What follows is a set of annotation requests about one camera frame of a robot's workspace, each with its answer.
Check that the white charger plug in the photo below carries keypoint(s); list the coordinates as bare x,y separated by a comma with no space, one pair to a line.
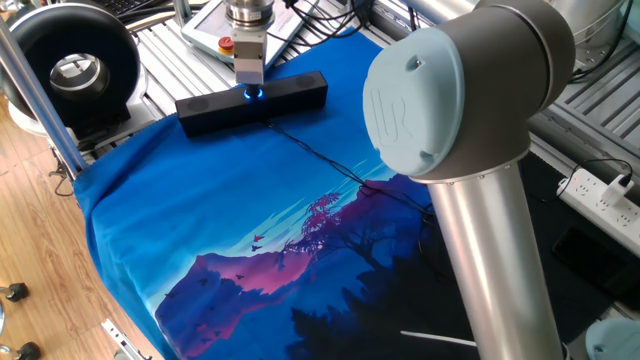
617,190

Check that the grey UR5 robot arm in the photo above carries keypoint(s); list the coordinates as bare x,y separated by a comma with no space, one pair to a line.
485,120

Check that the blue landscape print tablecloth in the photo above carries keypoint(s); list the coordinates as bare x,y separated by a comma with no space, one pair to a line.
200,225

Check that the white power strip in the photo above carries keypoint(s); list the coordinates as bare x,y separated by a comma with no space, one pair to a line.
600,210

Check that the aluminium frame bar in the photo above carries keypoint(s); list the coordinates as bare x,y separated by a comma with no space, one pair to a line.
42,110

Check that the flat black phone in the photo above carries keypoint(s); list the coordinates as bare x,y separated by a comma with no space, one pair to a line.
595,262

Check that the chrome chair base with castors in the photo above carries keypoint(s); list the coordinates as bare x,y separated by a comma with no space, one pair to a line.
17,320

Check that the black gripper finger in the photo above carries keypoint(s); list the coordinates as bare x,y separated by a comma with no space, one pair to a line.
254,88

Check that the white teach pendant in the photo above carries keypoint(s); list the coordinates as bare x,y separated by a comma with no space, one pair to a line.
205,25

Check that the blue-lit speaker volume knob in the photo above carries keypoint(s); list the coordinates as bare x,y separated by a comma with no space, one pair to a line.
260,95

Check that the grey Schunk gripper body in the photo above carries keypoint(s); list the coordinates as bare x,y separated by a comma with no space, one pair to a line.
249,60

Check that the black soundbar speaker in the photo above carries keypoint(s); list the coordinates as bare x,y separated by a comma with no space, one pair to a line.
210,107

